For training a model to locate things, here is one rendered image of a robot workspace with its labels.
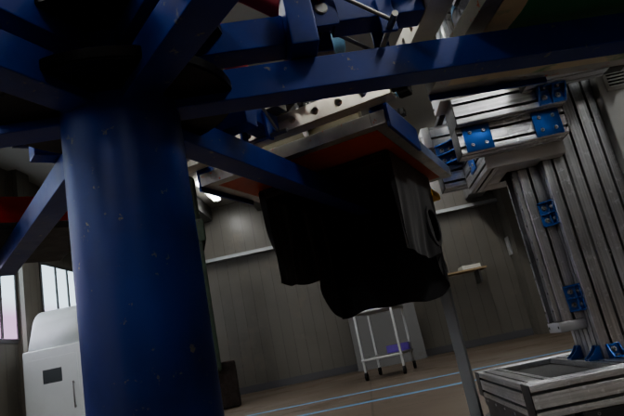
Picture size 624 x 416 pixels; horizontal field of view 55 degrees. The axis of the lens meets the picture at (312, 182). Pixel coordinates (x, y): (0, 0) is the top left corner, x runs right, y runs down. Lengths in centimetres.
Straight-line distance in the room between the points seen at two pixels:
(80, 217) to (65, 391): 679
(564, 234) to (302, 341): 918
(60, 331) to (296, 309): 468
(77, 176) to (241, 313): 1036
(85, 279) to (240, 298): 1039
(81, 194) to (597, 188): 174
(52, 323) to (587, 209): 675
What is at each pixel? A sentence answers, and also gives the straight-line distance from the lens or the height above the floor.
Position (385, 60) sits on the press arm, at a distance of 112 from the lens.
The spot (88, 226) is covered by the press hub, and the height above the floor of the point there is 67.
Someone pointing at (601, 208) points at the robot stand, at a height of 70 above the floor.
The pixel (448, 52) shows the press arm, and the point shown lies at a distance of 116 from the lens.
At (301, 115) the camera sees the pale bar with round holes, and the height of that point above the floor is 102.
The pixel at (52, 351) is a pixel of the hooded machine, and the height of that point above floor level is 105.
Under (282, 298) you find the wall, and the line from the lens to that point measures 1120.
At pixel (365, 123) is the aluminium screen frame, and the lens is 159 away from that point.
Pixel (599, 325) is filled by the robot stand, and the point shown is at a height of 33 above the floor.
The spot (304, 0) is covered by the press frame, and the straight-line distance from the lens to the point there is 110.
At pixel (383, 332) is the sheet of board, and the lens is 1063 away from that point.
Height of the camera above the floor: 42
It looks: 16 degrees up
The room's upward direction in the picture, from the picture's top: 12 degrees counter-clockwise
